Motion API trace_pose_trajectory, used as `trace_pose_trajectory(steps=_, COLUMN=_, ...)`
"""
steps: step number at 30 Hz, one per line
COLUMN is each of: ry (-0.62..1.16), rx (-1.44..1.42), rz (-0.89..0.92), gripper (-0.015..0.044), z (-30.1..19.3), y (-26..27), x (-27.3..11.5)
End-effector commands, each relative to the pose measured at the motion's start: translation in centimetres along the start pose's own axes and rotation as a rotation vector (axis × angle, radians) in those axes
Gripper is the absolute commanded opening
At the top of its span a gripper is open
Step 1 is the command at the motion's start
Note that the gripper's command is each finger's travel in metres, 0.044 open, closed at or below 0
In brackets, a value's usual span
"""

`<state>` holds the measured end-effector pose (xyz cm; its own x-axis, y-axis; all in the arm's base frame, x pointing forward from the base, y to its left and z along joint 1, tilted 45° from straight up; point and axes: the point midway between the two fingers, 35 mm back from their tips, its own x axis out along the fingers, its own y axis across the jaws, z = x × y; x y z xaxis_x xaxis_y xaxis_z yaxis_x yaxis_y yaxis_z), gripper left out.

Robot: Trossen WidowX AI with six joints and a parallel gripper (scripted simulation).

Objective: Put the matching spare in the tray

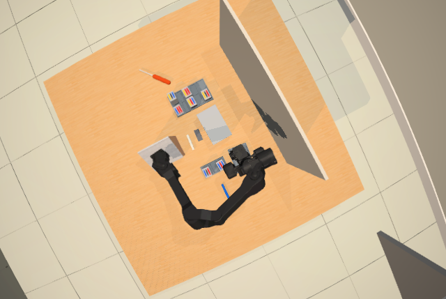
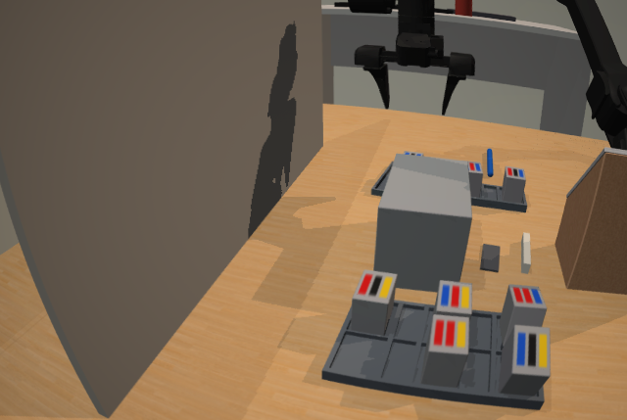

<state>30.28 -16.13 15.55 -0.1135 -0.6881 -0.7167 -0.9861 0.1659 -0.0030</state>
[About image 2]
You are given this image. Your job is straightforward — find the blue cylinder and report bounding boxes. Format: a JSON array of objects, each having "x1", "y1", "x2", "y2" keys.
[{"x1": 487, "y1": 149, "x2": 493, "y2": 177}]

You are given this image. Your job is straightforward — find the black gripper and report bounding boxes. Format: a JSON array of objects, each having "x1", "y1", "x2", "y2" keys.
[{"x1": 355, "y1": 15, "x2": 475, "y2": 116}]

